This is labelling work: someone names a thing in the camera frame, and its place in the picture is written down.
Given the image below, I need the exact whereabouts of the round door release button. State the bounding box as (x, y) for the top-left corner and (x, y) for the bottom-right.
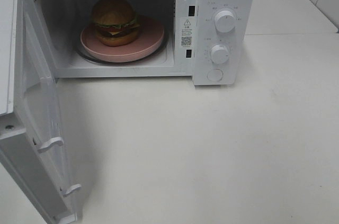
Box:
(207, 69), (224, 82)

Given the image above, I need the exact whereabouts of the pink round plate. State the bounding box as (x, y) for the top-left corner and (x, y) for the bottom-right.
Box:
(80, 15), (165, 63)

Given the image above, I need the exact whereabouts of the burger with lettuce and cheese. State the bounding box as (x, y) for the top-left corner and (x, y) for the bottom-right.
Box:
(91, 0), (140, 47)

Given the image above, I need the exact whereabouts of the white microwave door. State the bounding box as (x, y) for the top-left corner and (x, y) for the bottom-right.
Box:
(1, 0), (81, 223)

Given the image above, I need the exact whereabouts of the glass microwave turntable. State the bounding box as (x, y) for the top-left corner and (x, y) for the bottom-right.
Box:
(74, 32), (169, 66)

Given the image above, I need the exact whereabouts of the white lower timer knob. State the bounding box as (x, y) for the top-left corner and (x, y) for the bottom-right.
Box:
(210, 44), (230, 64)

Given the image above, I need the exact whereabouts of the white warning label sticker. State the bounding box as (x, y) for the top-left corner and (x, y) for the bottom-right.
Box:
(180, 17), (197, 48)

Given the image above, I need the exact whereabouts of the white microwave oven body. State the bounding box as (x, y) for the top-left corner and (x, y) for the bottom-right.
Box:
(41, 0), (252, 85)

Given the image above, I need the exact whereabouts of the white upper power knob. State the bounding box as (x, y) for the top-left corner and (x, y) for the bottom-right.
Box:
(214, 8), (236, 33)

